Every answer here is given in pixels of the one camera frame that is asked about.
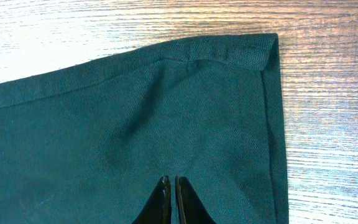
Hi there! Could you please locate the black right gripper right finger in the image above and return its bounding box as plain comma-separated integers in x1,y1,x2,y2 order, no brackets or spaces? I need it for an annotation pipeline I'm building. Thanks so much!
175,176,216,224

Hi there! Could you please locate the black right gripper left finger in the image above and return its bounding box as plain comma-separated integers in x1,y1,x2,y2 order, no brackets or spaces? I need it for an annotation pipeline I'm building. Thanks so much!
132,176,171,224

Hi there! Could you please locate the black polo shirt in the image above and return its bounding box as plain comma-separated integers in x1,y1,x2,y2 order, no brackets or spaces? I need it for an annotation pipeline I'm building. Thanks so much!
0,34,289,223

